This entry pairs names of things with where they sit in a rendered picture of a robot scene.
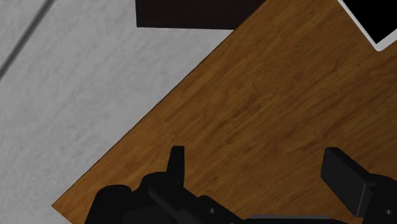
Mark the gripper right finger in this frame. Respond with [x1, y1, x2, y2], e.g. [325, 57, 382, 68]
[320, 147, 397, 224]

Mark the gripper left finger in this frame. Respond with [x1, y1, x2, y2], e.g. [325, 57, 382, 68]
[83, 145, 246, 224]

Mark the brown wooden table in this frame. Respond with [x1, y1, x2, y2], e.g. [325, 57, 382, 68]
[52, 0, 397, 224]

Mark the white tablet with black screen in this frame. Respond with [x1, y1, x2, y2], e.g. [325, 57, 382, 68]
[337, 0, 397, 53]

